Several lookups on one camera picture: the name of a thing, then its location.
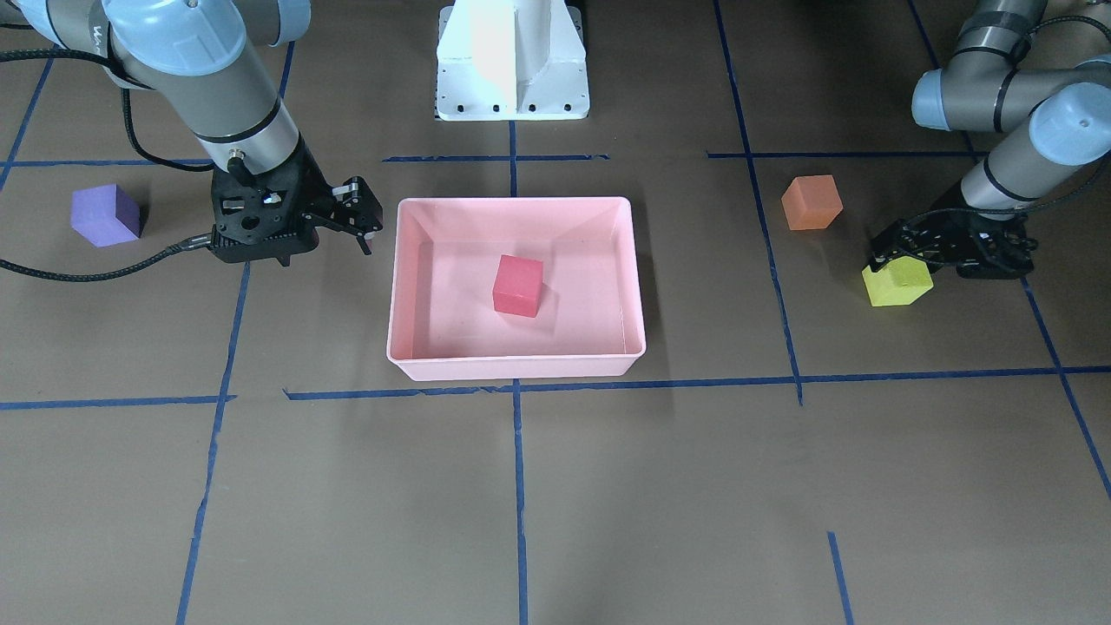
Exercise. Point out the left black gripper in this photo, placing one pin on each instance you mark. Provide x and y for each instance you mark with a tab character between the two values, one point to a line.
952	228

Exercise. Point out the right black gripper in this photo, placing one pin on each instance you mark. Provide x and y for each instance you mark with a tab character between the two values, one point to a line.
314	196

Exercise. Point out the yellow foam block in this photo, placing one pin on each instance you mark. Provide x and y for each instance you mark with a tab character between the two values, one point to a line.
898	283

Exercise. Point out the red foam block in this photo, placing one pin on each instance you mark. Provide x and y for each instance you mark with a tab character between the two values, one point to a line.
518	286

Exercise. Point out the purple foam block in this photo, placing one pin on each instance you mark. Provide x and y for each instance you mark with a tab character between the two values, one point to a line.
105	215

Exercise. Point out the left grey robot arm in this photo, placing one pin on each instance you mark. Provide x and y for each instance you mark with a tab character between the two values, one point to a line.
1054	122

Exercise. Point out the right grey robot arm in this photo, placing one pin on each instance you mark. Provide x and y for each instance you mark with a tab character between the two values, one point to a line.
199	55

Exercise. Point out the pink plastic bin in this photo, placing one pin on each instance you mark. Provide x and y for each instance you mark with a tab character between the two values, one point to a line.
491	288

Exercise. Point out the orange foam block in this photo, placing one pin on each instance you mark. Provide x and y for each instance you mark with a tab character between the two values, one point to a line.
812	202

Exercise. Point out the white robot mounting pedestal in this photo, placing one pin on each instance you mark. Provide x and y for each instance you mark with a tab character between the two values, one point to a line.
511	60

